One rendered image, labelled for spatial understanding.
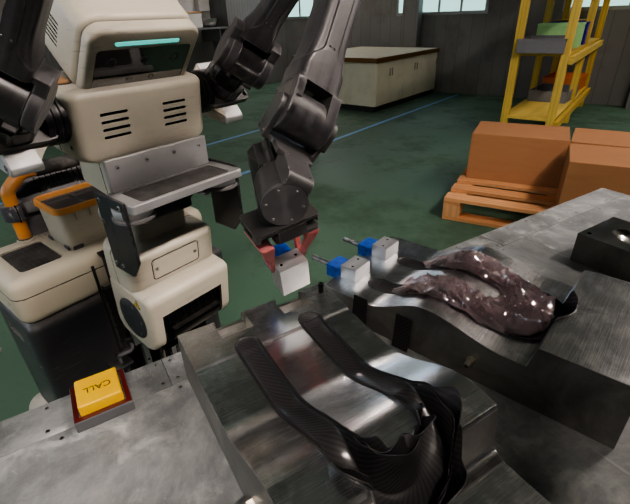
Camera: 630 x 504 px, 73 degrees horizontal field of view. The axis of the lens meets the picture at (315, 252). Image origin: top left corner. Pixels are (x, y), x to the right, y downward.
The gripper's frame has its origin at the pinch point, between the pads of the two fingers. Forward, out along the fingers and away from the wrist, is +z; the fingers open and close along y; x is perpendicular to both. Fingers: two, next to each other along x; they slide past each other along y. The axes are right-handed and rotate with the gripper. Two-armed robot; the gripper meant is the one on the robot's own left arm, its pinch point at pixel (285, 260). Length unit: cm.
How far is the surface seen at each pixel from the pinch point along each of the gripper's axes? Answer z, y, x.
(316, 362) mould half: 5.8, -4.2, -15.6
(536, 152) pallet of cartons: 112, 248, 109
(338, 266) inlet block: 13.5, 13.6, 5.9
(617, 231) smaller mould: 19, 74, -16
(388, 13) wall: 153, 540, 638
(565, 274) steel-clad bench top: 23, 58, -16
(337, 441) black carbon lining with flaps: -0.4, -9.3, -29.0
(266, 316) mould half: 7.1, -6.0, -2.9
